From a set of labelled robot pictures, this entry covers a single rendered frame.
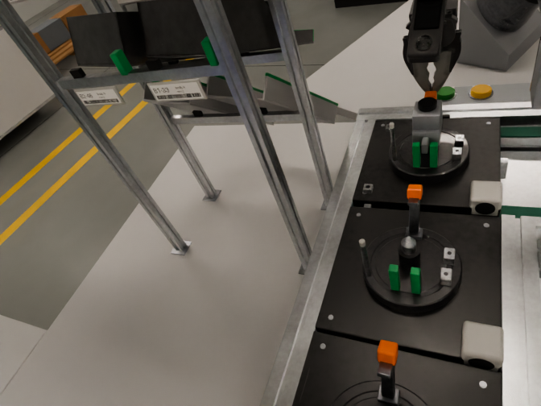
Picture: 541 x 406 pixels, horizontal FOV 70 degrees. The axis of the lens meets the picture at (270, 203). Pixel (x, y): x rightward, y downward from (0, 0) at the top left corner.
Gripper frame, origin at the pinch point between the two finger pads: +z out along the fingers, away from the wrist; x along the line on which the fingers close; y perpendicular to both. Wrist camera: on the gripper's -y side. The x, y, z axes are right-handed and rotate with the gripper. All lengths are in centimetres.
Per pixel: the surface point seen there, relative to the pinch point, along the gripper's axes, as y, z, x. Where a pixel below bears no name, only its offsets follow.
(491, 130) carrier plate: 1.1, 10.3, -10.5
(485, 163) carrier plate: -7.9, 10.2, -9.7
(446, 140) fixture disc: -4.1, 8.3, -3.0
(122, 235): -27, 21, 73
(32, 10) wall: 506, 101, 784
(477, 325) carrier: -40.1, 8.1, -9.1
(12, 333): -57, 21, 84
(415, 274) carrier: -37.0, 3.2, -1.4
